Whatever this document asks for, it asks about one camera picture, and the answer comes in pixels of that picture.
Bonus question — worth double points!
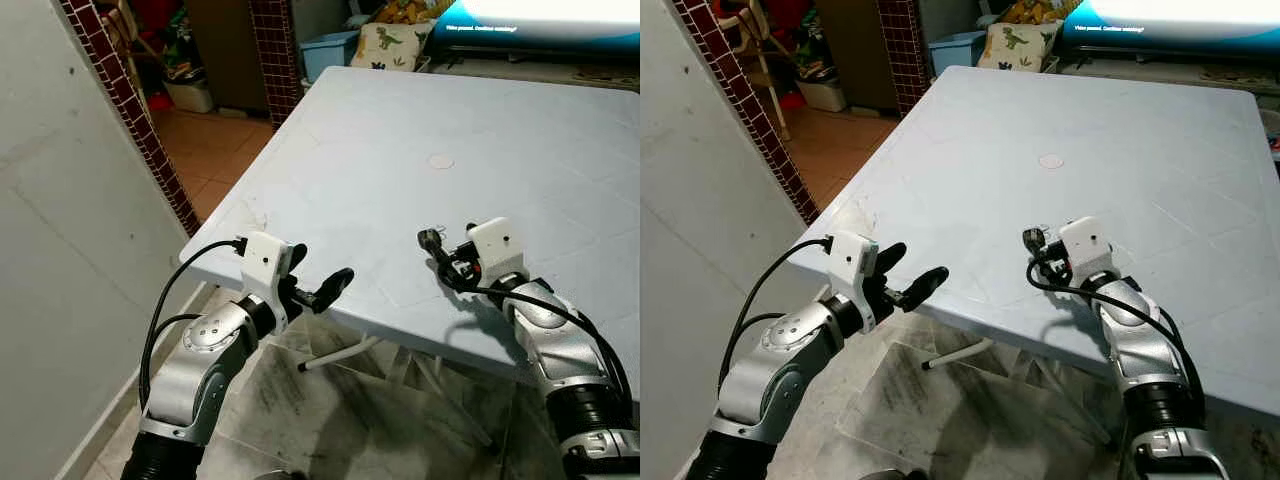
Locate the white plastic table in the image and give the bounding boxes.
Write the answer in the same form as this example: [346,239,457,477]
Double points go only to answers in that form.
[787,65,1280,446]
[180,65,641,449]

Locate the white plastic bin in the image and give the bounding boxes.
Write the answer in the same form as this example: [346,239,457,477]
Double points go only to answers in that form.
[163,78,216,114]
[797,78,849,113]

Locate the cream dinosaur print pillow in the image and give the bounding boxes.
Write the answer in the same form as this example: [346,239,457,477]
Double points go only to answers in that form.
[350,22,433,73]
[980,22,1063,73]

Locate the light blue plastic bin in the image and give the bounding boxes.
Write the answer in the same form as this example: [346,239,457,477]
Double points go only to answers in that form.
[928,30,986,79]
[300,30,359,83]

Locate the grey television bench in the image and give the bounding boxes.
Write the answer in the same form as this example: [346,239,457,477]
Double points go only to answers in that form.
[1050,48,1280,93]
[420,48,641,93]

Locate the brown wooden cabinet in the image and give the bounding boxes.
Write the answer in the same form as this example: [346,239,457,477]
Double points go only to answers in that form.
[185,0,271,116]
[815,0,906,113]

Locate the colourful hanging clothes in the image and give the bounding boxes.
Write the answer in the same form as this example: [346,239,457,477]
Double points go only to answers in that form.
[130,0,206,81]
[760,0,836,81]

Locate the yellow patterned cushion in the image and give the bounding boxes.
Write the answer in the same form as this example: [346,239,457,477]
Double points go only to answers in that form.
[1000,0,1086,26]
[375,0,461,26]

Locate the bright television screen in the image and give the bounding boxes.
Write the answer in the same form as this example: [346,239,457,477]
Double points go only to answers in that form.
[433,0,641,53]
[1062,0,1280,51]

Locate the light wooden stand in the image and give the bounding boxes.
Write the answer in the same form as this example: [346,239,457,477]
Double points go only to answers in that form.
[100,0,156,91]
[722,0,791,141]

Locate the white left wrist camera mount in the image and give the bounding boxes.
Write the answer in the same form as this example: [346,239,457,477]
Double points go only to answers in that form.
[240,231,294,336]
[828,231,881,334]

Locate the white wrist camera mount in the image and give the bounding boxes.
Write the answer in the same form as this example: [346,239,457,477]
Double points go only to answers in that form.
[1058,216,1116,291]
[467,217,528,296]
[828,231,881,334]
[240,231,294,336]

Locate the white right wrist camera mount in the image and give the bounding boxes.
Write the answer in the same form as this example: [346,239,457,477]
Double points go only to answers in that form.
[467,217,528,296]
[1058,216,1116,291]

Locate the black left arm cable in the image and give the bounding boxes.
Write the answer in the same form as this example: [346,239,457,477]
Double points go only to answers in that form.
[138,237,248,413]
[722,237,834,391]

